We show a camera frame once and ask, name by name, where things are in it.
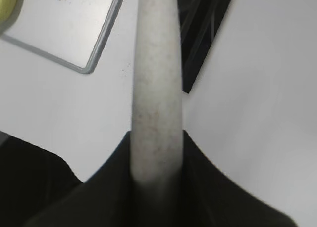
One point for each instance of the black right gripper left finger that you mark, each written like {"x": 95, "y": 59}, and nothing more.
{"x": 104, "y": 200}

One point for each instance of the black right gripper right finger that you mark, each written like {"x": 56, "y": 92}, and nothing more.
{"x": 210, "y": 199}

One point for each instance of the white speckled knife handle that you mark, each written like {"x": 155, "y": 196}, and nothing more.
{"x": 156, "y": 134}

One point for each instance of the yellow plastic banana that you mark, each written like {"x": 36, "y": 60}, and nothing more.
{"x": 9, "y": 13}

